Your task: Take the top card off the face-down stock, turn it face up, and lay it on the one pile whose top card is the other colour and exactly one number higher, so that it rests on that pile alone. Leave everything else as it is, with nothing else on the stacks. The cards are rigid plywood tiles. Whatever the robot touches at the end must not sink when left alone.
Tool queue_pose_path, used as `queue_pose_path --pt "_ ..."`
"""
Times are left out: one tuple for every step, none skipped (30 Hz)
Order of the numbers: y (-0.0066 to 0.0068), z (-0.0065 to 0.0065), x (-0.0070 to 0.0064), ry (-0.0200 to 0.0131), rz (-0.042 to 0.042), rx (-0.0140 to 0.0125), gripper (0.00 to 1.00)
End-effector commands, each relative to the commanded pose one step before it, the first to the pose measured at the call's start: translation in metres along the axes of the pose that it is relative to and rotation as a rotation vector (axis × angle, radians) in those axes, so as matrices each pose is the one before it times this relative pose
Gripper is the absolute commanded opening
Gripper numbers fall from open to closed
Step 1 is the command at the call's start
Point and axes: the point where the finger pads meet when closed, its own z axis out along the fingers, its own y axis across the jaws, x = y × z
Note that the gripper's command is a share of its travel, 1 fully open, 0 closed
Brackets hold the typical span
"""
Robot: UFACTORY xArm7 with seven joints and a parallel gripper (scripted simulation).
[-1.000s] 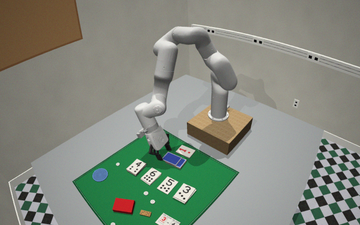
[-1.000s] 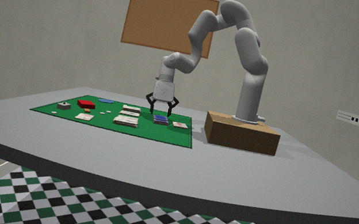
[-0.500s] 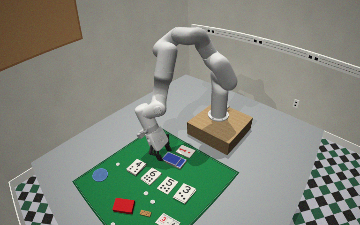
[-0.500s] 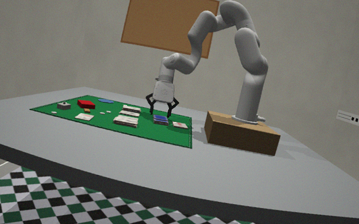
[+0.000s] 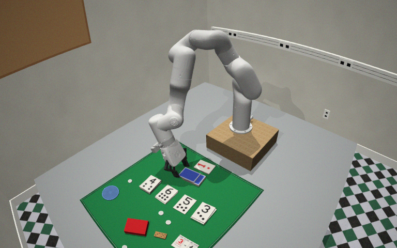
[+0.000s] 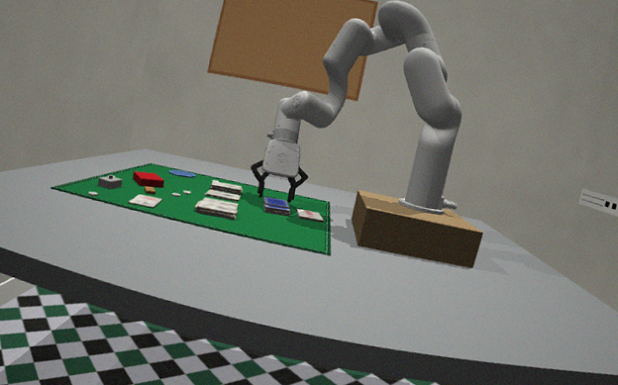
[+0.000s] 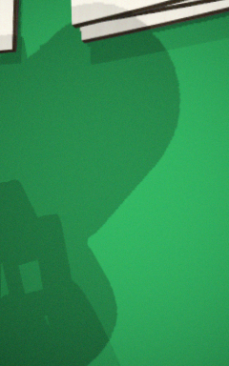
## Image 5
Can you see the blue card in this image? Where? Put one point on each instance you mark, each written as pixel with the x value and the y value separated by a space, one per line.
pixel 189 174
pixel 199 179

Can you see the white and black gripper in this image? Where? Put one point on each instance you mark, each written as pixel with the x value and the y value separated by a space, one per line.
pixel 173 155

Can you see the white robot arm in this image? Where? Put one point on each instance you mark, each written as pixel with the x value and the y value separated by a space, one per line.
pixel 245 83

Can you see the blue round disc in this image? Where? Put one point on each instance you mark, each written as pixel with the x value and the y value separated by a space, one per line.
pixel 110 192

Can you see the red rectangular block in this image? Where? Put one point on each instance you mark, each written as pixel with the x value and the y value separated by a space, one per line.
pixel 136 227

